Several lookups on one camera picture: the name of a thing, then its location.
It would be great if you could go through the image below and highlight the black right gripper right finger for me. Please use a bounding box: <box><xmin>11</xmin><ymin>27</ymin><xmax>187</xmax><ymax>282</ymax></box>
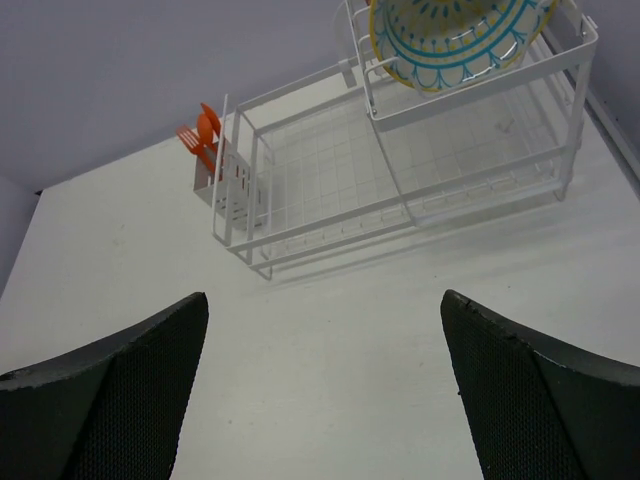
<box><xmin>440</xmin><ymin>290</ymin><xmax>639</xmax><ymax>479</ymax></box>

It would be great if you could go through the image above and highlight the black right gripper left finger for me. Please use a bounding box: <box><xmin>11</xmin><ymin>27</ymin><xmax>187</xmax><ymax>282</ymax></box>
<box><xmin>1</xmin><ymin>292</ymin><xmax>208</xmax><ymax>479</ymax></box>

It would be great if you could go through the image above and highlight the yellow teal patterned bowl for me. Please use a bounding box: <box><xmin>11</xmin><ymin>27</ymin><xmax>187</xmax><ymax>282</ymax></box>
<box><xmin>369</xmin><ymin>0</ymin><xmax>558</xmax><ymax>93</ymax></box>

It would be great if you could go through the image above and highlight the white cutlery holder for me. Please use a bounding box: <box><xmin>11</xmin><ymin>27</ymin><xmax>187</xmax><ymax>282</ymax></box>
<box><xmin>193</xmin><ymin>140</ymin><xmax>269</xmax><ymax>237</ymax></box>

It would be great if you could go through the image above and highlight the orange plastic fork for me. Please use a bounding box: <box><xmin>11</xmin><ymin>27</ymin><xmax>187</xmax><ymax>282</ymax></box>
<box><xmin>176</xmin><ymin>125</ymin><xmax>215</xmax><ymax>174</ymax></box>

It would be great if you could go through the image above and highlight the orange plastic spoon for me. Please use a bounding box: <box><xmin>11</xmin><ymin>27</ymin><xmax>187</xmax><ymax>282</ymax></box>
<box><xmin>196</xmin><ymin>103</ymin><xmax>221</xmax><ymax>174</ymax></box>

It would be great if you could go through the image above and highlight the white wire dish rack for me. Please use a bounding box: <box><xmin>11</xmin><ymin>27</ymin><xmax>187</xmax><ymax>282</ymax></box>
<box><xmin>212</xmin><ymin>1</ymin><xmax>599</xmax><ymax>279</ymax></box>

